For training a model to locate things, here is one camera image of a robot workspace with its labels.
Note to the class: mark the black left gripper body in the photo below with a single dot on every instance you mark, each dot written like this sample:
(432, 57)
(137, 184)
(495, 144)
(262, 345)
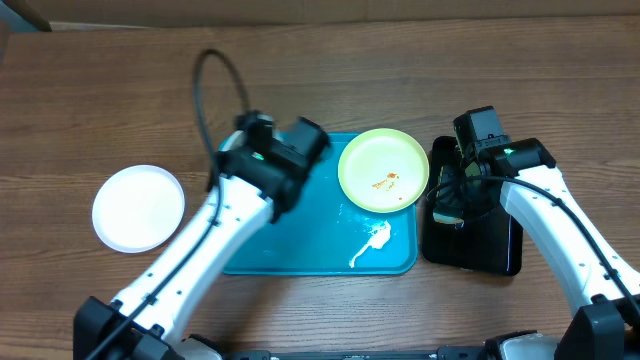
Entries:
(225, 161)

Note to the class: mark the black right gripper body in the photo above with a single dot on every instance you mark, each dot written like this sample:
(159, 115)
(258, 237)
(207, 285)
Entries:
(478, 200)

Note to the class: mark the green yellow sponge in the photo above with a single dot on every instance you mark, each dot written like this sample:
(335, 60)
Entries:
(449, 206)

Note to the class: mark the green rimmed plate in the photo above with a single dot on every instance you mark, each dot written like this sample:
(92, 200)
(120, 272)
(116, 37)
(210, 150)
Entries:
(383, 170)

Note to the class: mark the white plate with red smears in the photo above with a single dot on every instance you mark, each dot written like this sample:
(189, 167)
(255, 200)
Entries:
(138, 208)

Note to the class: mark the white plate with ketchup streak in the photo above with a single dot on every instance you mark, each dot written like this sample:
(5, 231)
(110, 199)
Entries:
(237, 139)

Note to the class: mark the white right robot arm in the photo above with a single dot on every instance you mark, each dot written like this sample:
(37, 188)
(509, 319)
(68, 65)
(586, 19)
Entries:
(601, 288)

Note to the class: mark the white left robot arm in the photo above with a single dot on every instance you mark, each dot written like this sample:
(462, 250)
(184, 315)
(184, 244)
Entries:
(146, 319)

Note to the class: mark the black rectangular tray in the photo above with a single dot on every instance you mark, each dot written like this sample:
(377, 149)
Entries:
(492, 243)

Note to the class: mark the teal plastic tray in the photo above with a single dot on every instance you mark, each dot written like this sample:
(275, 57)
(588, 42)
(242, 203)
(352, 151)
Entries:
(325, 230)

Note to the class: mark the white foam spill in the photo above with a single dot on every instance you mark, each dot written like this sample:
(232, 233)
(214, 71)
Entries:
(380, 234)

